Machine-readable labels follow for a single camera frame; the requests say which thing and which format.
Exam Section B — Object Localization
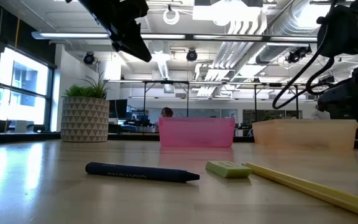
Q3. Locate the silver ventilation duct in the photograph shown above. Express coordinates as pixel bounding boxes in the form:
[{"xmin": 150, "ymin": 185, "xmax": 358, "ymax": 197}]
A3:
[{"xmin": 255, "ymin": 0, "xmax": 326, "ymax": 65}]

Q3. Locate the lime green eraser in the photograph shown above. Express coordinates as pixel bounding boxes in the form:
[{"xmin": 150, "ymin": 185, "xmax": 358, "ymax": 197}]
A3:
[{"xmin": 205, "ymin": 160, "xmax": 253, "ymax": 179}]

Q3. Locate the person in light top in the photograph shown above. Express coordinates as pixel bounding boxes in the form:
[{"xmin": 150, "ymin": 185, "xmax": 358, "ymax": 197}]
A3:
[{"xmin": 309, "ymin": 104, "xmax": 331, "ymax": 121}]

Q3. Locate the large window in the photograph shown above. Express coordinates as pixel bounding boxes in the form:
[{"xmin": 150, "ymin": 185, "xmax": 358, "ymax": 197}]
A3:
[{"xmin": 0, "ymin": 46, "xmax": 55, "ymax": 133}]

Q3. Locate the black overhead light rail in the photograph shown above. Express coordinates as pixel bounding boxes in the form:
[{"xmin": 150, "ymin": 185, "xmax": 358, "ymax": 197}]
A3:
[{"xmin": 31, "ymin": 30, "xmax": 319, "ymax": 44}]

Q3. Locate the black background rig frame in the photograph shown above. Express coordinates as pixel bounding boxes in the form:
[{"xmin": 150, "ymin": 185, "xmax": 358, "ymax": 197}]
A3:
[
  {"xmin": 253, "ymin": 82, "xmax": 300, "ymax": 119},
  {"xmin": 143, "ymin": 80, "xmax": 190, "ymax": 118}
]

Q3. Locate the yellow pencil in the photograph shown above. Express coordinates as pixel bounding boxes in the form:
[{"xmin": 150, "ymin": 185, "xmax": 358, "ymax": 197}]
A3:
[{"xmin": 242, "ymin": 162, "xmax": 358, "ymax": 222}]

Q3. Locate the pink translucent plastic bin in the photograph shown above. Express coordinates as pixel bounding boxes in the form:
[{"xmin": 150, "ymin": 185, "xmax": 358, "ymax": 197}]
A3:
[{"xmin": 158, "ymin": 116, "xmax": 236, "ymax": 149}]

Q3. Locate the potted plant triangle-patterned pot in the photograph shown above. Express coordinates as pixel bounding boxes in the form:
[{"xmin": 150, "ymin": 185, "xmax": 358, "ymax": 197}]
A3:
[{"xmin": 60, "ymin": 73, "xmax": 111, "ymax": 143}]

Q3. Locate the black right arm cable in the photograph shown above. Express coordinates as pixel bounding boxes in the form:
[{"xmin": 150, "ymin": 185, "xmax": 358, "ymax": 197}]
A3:
[{"xmin": 272, "ymin": 46, "xmax": 336, "ymax": 110}]

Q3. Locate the round black ceiling spotlight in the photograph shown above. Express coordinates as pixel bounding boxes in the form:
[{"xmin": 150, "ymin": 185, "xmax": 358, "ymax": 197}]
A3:
[
  {"xmin": 83, "ymin": 51, "xmax": 96, "ymax": 65},
  {"xmin": 186, "ymin": 48, "xmax": 198, "ymax": 62}
]

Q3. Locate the orange translucent plastic bin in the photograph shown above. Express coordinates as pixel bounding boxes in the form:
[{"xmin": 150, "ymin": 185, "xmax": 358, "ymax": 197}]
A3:
[{"xmin": 252, "ymin": 119, "xmax": 358, "ymax": 151}]

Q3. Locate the seated person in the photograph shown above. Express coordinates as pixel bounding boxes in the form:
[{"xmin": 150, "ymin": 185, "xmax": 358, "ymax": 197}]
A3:
[{"xmin": 160, "ymin": 106, "xmax": 174, "ymax": 118}]

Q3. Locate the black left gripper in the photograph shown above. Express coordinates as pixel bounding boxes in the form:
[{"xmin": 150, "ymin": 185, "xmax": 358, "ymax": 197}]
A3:
[{"xmin": 78, "ymin": 0, "xmax": 153, "ymax": 63}]

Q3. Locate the navy blue crayon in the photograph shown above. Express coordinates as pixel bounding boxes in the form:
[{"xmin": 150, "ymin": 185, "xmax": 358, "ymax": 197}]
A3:
[{"xmin": 85, "ymin": 161, "xmax": 201, "ymax": 184}]

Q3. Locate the white coiled cable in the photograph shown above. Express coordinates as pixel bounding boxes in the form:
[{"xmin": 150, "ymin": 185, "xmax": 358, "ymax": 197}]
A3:
[{"xmin": 162, "ymin": 7, "xmax": 180, "ymax": 26}]

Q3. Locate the white ceiling unit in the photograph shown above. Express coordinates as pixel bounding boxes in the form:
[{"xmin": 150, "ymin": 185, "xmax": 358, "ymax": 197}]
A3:
[{"xmin": 192, "ymin": 0, "xmax": 269, "ymax": 35}]

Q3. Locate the black track light cluster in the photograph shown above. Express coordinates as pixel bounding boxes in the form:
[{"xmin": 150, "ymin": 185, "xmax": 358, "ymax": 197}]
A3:
[{"xmin": 285, "ymin": 45, "xmax": 313, "ymax": 64}]

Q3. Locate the black aluminium rig frame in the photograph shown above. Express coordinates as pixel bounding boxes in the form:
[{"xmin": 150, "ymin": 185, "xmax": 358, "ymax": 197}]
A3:
[{"xmin": 0, "ymin": 132, "xmax": 358, "ymax": 151}]

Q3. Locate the black computer monitor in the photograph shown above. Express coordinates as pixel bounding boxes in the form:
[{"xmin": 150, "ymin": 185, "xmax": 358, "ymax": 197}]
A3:
[{"xmin": 108, "ymin": 98, "xmax": 129, "ymax": 119}]

